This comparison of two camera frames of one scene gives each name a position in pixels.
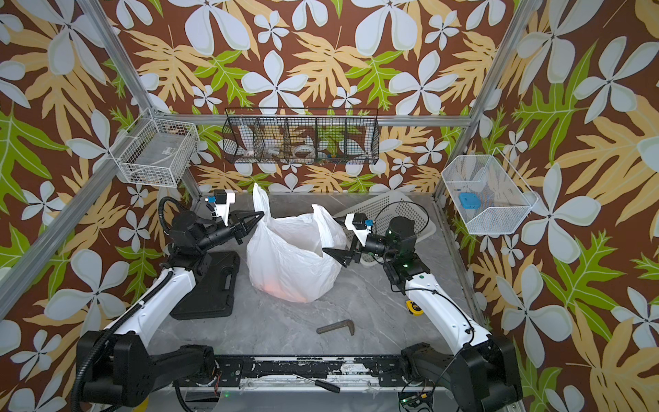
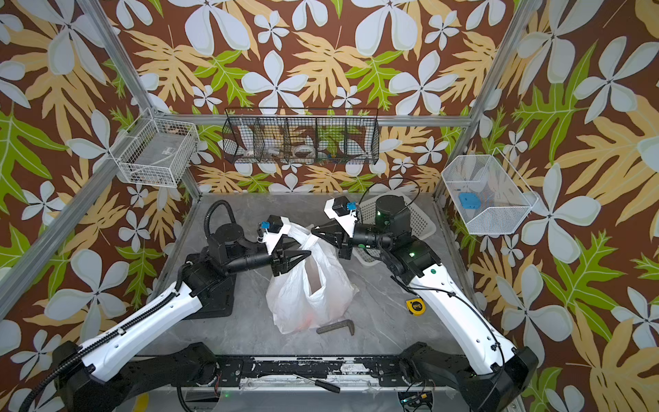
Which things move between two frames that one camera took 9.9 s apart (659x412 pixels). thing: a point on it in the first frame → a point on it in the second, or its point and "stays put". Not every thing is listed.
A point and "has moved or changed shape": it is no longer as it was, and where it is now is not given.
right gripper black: (342, 258) → (345, 244)
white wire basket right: (489, 196) stays put
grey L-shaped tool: (341, 324) stays put
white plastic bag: (285, 257) has moved or changed shape
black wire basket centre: (324, 136) stays put
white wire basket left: (155, 152) stays put
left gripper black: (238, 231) → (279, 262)
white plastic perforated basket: (381, 210) stays put
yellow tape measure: (414, 308) stays put
